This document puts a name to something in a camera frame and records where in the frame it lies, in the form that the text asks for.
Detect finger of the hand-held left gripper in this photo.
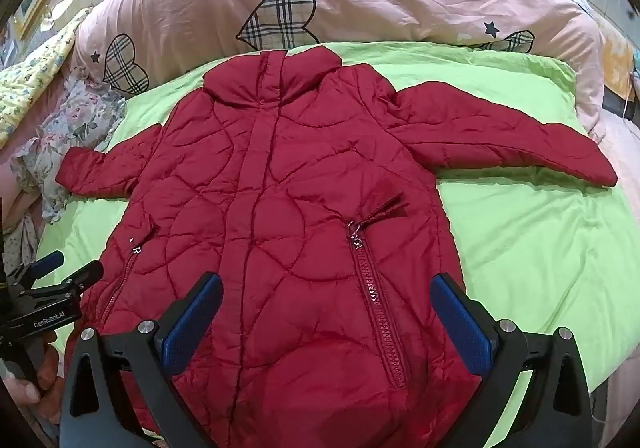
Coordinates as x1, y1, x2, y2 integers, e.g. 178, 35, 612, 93
10, 250, 65, 289
20, 260, 105, 303

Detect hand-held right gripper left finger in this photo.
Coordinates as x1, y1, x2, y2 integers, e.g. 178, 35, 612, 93
59, 272, 223, 448

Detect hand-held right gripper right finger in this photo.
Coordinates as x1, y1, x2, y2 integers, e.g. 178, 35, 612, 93
430, 272, 596, 448

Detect red quilted jacket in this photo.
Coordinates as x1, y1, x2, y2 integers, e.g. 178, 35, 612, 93
55, 46, 618, 448

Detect person's left hand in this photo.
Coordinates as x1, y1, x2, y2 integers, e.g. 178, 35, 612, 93
2, 330, 66, 404

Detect green blanket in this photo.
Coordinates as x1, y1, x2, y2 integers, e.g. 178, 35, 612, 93
37, 42, 633, 448

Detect floral ruffled pillow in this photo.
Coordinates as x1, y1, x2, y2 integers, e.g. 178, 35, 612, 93
10, 68, 128, 223

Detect yellow floral blanket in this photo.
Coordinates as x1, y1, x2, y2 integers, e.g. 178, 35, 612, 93
0, 8, 93, 149

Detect pink bed sheet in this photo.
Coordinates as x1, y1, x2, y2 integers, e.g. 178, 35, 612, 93
0, 78, 640, 448

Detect pink heart print duvet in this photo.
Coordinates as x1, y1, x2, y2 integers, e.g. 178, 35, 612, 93
70, 0, 608, 141

